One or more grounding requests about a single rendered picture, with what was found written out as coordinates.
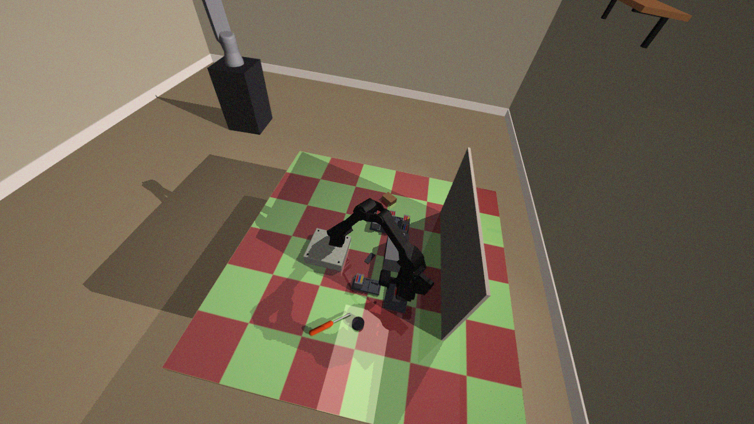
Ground brown block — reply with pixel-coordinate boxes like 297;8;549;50
382;192;397;206

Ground orange-handled screwdriver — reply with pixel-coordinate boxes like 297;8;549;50
309;313;351;336

